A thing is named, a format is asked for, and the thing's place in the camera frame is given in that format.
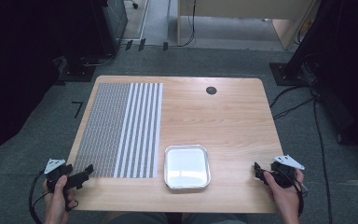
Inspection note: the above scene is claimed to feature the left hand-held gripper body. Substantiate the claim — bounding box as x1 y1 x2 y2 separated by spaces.
43 158 88 193

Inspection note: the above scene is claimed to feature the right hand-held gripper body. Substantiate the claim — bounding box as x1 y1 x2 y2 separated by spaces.
262 154 306 189

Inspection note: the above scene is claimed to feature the person's right hand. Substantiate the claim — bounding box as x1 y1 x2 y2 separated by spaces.
262 168 306 213

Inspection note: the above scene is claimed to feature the person's left hand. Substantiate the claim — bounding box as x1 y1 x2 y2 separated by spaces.
42 175 77 217

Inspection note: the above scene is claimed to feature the grey striped placemat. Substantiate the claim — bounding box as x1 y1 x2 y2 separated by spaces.
72 82 164 179

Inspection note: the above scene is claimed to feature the black tape corner mark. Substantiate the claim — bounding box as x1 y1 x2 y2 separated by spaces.
71 100 85 119

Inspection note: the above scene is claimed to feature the white square tray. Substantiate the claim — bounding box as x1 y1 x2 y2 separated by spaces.
163 144 212 190

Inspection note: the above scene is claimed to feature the black stand base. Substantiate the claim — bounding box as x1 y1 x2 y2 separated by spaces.
268 62 313 87
54 54 98 86

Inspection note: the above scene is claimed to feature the dark cabinet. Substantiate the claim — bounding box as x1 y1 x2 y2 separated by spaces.
90 0 129 56

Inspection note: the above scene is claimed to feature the light wooden desk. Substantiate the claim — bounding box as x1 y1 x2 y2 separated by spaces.
176 0 322 51

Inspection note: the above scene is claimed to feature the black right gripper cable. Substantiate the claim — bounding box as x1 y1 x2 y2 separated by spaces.
273 167 309 218

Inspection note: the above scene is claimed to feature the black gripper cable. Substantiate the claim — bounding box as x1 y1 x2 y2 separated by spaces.
28 169 51 224
273 167 309 218

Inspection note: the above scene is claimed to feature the long black floor cable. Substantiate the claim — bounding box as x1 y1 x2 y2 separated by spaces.
310 90 334 224

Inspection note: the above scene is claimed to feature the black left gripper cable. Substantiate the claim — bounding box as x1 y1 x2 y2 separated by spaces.
28 169 51 224

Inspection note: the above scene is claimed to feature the black hanging cable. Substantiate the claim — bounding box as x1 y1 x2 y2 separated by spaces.
178 0 198 49

